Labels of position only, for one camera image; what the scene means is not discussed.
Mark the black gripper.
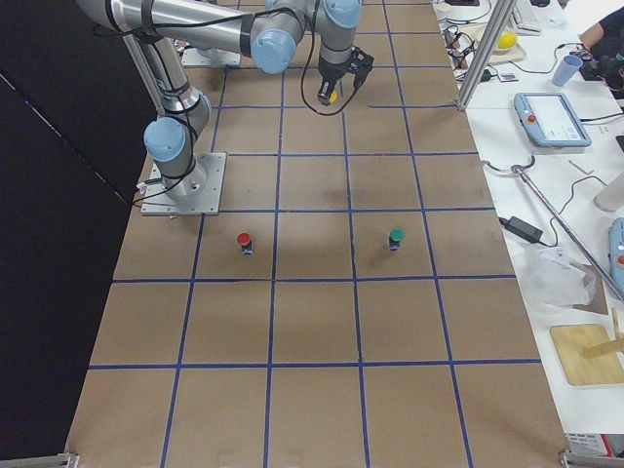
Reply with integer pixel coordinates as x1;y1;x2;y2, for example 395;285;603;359
317;58;352;106

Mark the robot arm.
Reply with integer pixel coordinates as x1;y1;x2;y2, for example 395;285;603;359
78;0;373;215

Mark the green push button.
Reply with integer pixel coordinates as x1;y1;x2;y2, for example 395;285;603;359
388;228;405;252

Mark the red push button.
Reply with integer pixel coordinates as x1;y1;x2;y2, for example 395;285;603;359
237;232;254;255

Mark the beige tray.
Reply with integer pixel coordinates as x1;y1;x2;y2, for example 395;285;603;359
459;23;528;66

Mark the yellow lemon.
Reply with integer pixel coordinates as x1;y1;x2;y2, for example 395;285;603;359
494;32;518;54

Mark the teach pendant tablet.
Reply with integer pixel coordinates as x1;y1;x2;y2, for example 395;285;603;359
513;93;592;148

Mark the black power adapter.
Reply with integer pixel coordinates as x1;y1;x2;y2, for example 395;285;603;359
504;216;543;244

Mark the blue plastic cup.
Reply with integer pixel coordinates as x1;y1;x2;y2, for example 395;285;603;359
551;55;583;87

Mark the clear plastic bag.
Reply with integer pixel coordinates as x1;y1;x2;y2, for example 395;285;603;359
512;247;598;315

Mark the wooden cutting board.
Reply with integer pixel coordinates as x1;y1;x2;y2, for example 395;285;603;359
550;324;623;386

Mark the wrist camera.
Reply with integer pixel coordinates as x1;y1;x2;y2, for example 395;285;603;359
348;46;374;91

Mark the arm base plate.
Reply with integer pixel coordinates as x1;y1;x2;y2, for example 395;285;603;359
140;153;227;216
181;48;241;68

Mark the aluminium frame post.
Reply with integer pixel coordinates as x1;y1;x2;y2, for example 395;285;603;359
456;0;516;111

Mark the metal rod with handle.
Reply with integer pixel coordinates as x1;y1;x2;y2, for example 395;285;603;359
483;156;623;302

